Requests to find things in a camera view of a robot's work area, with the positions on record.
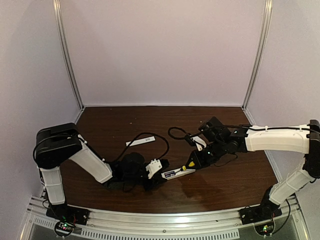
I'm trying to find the white remote control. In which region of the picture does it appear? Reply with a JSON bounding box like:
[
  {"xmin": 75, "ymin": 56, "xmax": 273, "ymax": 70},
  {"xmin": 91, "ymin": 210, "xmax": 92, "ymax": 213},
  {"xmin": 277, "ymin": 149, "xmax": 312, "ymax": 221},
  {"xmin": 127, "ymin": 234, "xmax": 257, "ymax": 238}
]
[{"xmin": 161, "ymin": 168, "xmax": 196, "ymax": 180}]

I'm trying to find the yellow handled screwdriver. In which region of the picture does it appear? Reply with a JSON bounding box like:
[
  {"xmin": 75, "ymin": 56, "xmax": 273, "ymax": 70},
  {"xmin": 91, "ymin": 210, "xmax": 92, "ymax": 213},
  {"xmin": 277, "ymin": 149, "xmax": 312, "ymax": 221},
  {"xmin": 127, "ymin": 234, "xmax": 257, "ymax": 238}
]
[{"xmin": 174, "ymin": 161, "xmax": 196, "ymax": 175}]

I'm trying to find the white remote battery cover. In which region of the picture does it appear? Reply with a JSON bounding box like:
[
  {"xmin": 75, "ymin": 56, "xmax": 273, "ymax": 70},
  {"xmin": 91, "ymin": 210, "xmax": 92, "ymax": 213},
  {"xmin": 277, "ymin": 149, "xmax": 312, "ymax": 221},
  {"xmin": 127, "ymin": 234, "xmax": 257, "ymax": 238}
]
[{"xmin": 125, "ymin": 136, "xmax": 156, "ymax": 147}]

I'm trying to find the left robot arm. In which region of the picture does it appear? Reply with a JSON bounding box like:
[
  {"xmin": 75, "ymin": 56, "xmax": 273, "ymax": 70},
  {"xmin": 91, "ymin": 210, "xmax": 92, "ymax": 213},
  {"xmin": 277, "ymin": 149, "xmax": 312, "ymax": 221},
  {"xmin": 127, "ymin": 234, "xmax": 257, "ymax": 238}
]
[{"xmin": 32, "ymin": 122, "xmax": 169, "ymax": 221}]

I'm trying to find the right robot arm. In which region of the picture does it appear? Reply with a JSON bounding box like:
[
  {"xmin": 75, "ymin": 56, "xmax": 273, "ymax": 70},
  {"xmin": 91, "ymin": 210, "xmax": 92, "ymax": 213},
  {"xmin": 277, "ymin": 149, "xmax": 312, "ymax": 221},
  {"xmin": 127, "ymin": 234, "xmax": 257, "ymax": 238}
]
[{"xmin": 182, "ymin": 116, "xmax": 320, "ymax": 215}]

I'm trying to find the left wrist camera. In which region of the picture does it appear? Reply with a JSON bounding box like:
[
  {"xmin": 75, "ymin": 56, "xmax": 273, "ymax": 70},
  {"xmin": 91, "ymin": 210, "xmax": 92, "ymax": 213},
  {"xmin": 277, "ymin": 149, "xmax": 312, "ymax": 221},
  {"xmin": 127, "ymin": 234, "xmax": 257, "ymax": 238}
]
[{"xmin": 145, "ymin": 158, "xmax": 169, "ymax": 179}]

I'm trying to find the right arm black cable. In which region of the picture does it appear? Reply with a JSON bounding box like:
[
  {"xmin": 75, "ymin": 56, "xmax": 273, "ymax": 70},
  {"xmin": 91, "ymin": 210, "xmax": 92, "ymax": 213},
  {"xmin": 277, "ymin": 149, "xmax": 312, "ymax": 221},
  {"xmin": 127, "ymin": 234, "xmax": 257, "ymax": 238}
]
[{"xmin": 167, "ymin": 123, "xmax": 313, "ymax": 142}]

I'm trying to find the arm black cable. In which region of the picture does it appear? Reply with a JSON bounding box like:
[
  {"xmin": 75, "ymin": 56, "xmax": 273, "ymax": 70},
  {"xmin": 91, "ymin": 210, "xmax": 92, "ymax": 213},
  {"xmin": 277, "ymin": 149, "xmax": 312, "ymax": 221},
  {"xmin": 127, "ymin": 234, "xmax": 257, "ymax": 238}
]
[
  {"xmin": 167, "ymin": 123, "xmax": 313, "ymax": 142},
  {"xmin": 33, "ymin": 131, "xmax": 170, "ymax": 193}
]

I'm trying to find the white slotted front rail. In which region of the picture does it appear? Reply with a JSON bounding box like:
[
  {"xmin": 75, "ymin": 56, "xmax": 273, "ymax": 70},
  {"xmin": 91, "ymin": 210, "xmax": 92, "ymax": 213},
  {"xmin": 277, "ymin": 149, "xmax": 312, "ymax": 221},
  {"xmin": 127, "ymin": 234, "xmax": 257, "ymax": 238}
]
[{"xmin": 18, "ymin": 198, "xmax": 311, "ymax": 240}]

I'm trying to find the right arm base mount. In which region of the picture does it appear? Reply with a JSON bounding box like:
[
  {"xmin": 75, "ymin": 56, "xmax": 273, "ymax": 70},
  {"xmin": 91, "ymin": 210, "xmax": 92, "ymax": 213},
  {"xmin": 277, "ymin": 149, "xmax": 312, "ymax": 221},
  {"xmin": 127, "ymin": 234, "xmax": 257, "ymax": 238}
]
[{"xmin": 238, "ymin": 204, "xmax": 282, "ymax": 225}]

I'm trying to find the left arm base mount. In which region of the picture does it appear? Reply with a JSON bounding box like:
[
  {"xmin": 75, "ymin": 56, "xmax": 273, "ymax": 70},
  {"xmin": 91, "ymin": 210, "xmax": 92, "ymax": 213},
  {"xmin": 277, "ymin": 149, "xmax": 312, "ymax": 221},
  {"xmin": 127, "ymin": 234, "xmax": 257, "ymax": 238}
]
[{"xmin": 45, "ymin": 204, "xmax": 90, "ymax": 226}]

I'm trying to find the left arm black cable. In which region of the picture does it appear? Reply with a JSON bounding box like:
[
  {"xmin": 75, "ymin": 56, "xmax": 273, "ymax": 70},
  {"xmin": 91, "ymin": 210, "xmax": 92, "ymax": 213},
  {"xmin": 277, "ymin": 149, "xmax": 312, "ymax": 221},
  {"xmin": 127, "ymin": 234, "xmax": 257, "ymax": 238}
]
[{"xmin": 33, "ymin": 131, "xmax": 170, "ymax": 193}]

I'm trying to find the aluminium right corner post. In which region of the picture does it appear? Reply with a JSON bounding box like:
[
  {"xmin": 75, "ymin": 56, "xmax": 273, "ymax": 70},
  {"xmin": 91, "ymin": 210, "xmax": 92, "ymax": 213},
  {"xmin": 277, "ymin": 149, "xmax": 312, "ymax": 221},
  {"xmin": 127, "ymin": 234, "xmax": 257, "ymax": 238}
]
[{"xmin": 242, "ymin": 0, "xmax": 273, "ymax": 111}]

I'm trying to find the aluminium corner post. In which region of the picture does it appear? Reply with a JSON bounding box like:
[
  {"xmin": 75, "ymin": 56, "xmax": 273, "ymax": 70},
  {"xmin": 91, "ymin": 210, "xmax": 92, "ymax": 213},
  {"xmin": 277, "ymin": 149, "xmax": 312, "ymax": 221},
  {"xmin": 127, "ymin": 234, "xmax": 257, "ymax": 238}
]
[
  {"xmin": 242, "ymin": 0, "xmax": 273, "ymax": 111},
  {"xmin": 52, "ymin": 0, "xmax": 84, "ymax": 110}
]

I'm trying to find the aluminium left corner post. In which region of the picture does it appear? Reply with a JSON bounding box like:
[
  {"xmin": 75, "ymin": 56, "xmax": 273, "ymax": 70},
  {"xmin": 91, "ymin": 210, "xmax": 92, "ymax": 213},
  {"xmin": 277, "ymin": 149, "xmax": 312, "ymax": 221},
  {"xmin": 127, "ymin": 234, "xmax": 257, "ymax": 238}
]
[{"xmin": 52, "ymin": 0, "xmax": 84, "ymax": 110}]

